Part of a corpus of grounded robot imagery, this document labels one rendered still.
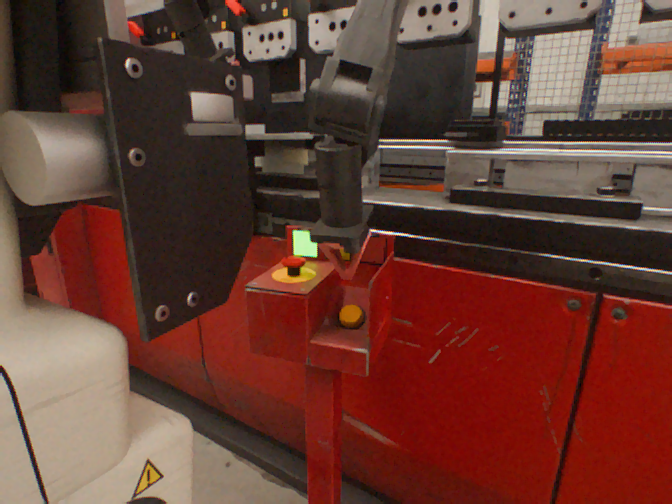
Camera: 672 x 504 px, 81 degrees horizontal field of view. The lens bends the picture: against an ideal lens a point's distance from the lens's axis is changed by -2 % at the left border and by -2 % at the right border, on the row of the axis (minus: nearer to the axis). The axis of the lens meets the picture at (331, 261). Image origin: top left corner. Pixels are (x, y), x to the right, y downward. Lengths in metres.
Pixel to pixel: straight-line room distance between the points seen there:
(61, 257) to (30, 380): 1.45
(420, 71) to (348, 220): 1.00
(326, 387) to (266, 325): 0.16
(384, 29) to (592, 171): 0.48
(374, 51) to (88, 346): 0.39
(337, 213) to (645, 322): 0.49
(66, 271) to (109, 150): 1.48
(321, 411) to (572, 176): 0.60
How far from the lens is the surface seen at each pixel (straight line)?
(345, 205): 0.52
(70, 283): 1.73
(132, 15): 1.51
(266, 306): 0.62
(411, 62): 1.49
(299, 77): 1.06
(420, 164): 1.15
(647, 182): 0.83
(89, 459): 0.29
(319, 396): 0.73
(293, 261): 0.64
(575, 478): 0.92
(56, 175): 0.23
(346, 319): 0.64
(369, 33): 0.50
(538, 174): 0.83
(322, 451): 0.80
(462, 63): 1.43
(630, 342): 0.77
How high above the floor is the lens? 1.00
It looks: 18 degrees down
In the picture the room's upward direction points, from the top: straight up
